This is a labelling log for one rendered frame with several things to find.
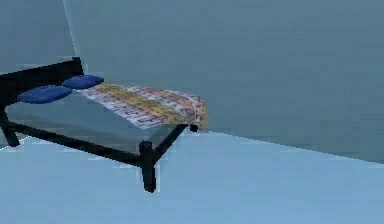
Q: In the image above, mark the blue pillow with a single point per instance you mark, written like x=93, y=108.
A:
x=44, y=94
x=82, y=81

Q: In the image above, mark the black frame bed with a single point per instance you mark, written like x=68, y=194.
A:
x=83, y=126

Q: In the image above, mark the patterned multicolour blanket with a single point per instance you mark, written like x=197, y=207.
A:
x=150, y=105

